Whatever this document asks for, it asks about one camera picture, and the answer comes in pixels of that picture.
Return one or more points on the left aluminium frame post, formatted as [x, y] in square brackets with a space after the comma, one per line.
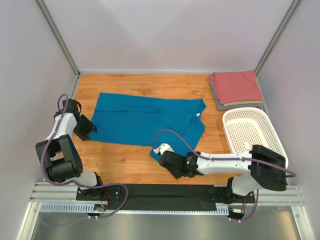
[44, 10]

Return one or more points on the white perforated basket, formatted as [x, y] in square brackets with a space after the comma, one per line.
[247, 126]

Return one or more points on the blue t shirt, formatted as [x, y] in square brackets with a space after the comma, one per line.
[148, 121]

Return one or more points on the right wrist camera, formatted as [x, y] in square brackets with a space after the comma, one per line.
[159, 151]

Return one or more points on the aluminium frame post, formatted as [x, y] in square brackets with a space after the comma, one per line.
[277, 35]
[44, 10]

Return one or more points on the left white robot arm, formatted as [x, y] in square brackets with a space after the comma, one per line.
[60, 162]

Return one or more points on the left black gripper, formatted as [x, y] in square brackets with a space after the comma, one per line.
[83, 127]

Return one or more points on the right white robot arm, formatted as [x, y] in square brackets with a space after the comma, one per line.
[258, 168]

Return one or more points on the right aluminium frame post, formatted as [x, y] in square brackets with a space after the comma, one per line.
[277, 35]

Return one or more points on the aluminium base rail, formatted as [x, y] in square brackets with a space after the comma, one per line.
[45, 192]

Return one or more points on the folded red t shirt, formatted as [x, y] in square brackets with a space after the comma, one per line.
[236, 87]

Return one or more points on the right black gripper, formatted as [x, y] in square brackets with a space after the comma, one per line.
[169, 162]

